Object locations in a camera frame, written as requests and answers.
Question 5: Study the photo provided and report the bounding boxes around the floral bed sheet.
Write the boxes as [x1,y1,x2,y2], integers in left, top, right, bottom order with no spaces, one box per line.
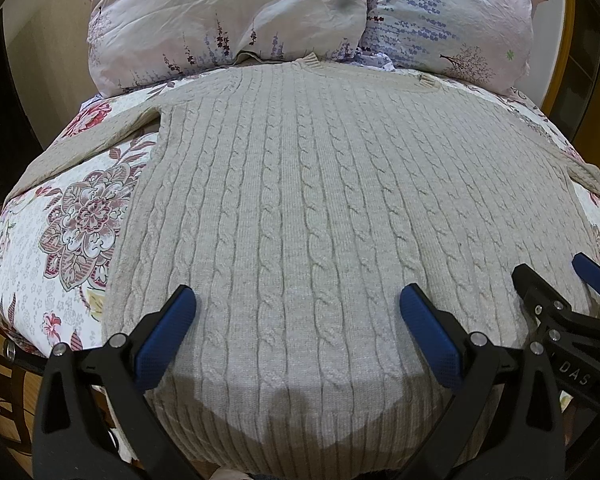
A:
[0,68,600,356]

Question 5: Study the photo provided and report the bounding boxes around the right floral lavender pillow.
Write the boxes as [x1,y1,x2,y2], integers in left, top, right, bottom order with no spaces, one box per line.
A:
[358,0,546,94]

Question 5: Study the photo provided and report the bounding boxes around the left floral pink pillow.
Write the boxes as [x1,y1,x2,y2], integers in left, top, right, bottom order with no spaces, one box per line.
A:
[87,0,366,96]

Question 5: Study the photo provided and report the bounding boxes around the wooden headboard frame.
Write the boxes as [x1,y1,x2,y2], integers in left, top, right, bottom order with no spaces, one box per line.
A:
[518,0,600,168]

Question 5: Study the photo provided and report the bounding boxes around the beige cable-knit sweater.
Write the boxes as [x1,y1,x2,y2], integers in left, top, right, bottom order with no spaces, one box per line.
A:
[16,58,600,479]

